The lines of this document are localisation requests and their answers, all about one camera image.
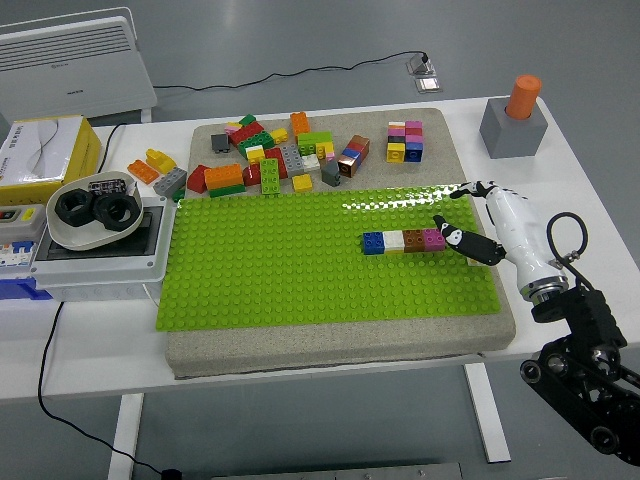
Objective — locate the brick stack with yellow base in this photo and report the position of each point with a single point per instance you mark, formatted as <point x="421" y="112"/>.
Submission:
<point x="395" y="147"/>

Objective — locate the brown red blue brick stack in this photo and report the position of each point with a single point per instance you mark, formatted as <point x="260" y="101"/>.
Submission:
<point x="354" y="155"/>

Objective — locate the yellow curved brick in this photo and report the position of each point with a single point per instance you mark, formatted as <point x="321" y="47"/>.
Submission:
<point x="161" y="160"/>

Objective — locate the yellow square brick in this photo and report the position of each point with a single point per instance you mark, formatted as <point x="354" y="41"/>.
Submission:
<point x="279" y="135"/>
<point x="302" y="183"/>

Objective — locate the large black hex nut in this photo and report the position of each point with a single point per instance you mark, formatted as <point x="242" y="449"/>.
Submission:
<point x="67" y="212"/>
<point x="105" y="217"/>

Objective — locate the white square brick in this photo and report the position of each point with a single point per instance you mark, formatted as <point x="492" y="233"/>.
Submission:
<point x="311" y="163"/>

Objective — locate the magenta building brick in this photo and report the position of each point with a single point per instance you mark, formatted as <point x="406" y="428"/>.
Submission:
<point x="433" y="240"/>

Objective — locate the light grey brick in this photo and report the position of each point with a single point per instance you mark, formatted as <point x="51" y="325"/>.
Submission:
<point x="291" y="158"/>

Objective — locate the white and yellow brick stack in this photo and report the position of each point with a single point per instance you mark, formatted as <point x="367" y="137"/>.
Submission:
<point x="255" y="154"/>

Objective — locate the long lime green brick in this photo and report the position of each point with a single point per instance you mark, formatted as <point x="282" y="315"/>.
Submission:
<point x="314" y="140"/>

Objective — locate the grey long brick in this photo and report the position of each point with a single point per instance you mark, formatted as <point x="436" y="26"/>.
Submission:
<point x="170" y="181"/>

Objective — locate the white bowl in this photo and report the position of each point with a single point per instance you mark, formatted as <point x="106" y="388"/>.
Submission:
<point x="75" y="240"/>

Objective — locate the yellow and pink brick pair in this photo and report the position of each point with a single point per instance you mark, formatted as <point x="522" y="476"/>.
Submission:
<point x="233" y="126"/>

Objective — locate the grey-brown foam mat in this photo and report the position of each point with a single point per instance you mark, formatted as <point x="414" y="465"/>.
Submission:
<point x="430" y="165"/>

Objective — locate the flat dark green brick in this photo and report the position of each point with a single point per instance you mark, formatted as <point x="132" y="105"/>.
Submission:
<point x="227" y="190"/>

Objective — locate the grey circuit breaker box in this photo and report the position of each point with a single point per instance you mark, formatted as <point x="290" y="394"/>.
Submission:
<point x="20" y="235"/>

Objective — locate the brown building brick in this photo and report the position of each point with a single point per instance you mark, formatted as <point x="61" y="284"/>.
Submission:
<point x="414" y="240"/>

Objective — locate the small green piece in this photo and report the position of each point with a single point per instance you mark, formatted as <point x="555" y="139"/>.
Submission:
<point x="179" y="195"/>

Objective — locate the grey cube holder block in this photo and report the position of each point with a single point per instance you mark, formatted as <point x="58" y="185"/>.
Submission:
<point x="510" y="137"/>

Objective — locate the small dark circuit module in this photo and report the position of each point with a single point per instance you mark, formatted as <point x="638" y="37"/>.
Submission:
<point x="106" y="186"/>

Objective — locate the lime green flat brick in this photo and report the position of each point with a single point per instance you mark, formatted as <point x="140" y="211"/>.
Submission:
<point x="270" y="176"/>

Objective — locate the metal floor socket cover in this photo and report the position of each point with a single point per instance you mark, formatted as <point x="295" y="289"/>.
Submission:
<point x="429" y="84"/>

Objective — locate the brick stack with blue base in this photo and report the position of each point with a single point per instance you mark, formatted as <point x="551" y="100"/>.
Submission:
<point x="413" y="147"/>

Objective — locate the orange flat brick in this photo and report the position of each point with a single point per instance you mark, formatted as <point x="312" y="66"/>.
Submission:
<point x="142" y="170"/>

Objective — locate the red sloped roof brick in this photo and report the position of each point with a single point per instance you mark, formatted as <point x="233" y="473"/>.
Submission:
<point x="197" y="179"/>

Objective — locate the white table leg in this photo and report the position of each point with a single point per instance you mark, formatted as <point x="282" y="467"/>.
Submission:
<point x="487" y="415"/>
<point x="125" y="435"/>

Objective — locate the dark grey sloped brick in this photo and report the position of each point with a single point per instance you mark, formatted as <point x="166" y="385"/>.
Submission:
<point x="331" y="174"/>

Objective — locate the long dark green brick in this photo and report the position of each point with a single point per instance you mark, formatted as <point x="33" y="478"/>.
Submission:
<point x="255" y="141"/>

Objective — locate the long orange brick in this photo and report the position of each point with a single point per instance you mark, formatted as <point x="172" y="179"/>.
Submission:
<point x="223" y="176"/>

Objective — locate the grey electrical junction box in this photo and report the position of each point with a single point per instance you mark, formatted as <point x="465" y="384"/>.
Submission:
<point x="100" y="272"/>

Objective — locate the yellow tissue box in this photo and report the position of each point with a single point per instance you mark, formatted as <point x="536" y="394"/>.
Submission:
<point x="75" y="145"/>

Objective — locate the blue plastic bin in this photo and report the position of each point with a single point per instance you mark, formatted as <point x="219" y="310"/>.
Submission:
<point x="20" y="289"/>

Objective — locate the orange cylinder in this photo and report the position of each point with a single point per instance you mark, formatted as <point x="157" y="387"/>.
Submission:
<point x="522" y="97"/>

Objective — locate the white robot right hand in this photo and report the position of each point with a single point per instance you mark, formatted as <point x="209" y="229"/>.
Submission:
<point x="515" y="225"/>

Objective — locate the blue building brick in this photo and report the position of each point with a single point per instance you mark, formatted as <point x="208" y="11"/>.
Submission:
<point x="373" y="243"/>

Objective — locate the white building brick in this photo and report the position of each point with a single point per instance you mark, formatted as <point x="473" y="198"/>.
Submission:
<point x="394" y="241"/>

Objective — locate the small dark green brick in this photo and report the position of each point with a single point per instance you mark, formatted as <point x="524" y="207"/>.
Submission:
<point x="247" y="120"/>

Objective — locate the white panel heater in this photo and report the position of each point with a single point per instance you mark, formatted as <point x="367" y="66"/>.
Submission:
<point x="70" y="70"/>

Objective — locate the long red brick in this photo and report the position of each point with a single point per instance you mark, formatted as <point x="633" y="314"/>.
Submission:
<point x="246" y="132"/>

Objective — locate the dark grey square brick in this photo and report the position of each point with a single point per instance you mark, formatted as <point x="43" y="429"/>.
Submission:
<point x="220" y="142"/>

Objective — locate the yellow and pink brick stack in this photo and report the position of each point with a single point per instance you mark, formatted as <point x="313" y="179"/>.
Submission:
<point x="326" y="150"/>

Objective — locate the green studded baseplate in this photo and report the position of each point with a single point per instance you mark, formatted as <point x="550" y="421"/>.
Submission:
<point x="280" y="260"/>

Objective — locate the open metal floor socket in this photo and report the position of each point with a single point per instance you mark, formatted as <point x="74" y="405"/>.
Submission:
<point x="417" y="67"/>

